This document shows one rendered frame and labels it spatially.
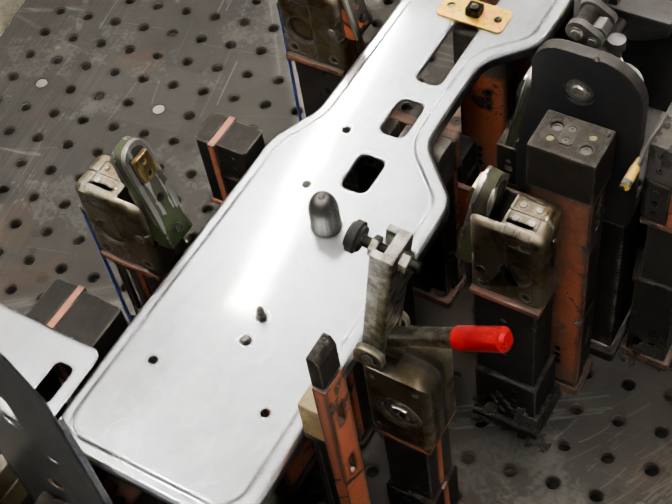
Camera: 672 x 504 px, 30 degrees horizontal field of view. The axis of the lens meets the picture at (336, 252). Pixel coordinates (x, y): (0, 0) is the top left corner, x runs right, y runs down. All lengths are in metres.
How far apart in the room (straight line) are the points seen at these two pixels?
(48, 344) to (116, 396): 0.10
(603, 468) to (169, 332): 0.53
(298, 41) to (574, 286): 0.46
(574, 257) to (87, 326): 0.50
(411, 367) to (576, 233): 0.24
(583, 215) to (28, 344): 0.56
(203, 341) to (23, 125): 0.76
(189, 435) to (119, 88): 0.84
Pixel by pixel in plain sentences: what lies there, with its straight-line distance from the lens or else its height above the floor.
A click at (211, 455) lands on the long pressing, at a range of 1.17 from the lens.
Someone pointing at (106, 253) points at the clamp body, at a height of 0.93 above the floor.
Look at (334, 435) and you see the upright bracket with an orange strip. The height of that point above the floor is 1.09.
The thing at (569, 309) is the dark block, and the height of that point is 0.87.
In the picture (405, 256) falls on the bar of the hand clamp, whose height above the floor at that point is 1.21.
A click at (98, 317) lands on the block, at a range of 1.30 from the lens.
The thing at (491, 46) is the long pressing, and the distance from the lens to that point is 1.44.
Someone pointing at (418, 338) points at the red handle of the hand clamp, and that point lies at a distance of 1.08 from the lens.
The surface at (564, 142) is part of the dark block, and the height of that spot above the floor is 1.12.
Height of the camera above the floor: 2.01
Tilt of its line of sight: 53 degrees down
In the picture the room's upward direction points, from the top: 11 degrees counter-clockwise
